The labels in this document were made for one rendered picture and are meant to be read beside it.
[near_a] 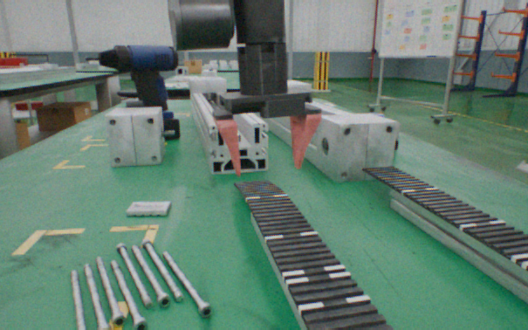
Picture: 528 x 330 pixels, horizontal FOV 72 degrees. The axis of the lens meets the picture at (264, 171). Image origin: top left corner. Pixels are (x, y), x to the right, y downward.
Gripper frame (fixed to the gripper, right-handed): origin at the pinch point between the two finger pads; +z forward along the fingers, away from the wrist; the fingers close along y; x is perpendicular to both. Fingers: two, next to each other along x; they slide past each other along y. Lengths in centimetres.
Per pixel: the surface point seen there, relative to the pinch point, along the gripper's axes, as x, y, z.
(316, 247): 16.4, 0.0, 2.8
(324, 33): -964, -412, -47
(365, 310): 25.3, 0.1, 2.6
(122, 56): -45, 20, -14
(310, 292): 22.3, 2.8, 2.6
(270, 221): 10.5, 2.5, 2.6
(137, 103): -72, 21, -1
